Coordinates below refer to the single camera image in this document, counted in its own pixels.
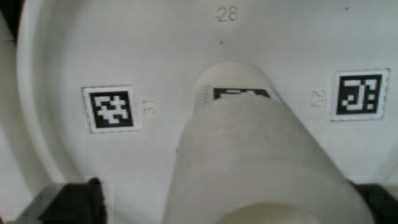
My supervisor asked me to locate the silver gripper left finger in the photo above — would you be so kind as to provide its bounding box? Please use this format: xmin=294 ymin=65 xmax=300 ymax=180
xmin=10 ymin=177 xmax=108 ymax=224

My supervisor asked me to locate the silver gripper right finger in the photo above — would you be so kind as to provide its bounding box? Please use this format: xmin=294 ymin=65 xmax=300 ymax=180
xmin=349 ymin=183 xmax=398 ymax=224

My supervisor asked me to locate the white cylindrical table leg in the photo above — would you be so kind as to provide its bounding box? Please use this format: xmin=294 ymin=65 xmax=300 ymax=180
xmin=161 ymin=62 xmax=374 ymax=224

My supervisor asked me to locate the white round table top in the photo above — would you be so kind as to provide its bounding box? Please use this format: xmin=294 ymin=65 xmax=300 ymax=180
xmin=17 ymin=0 xmax=398 ymax=224

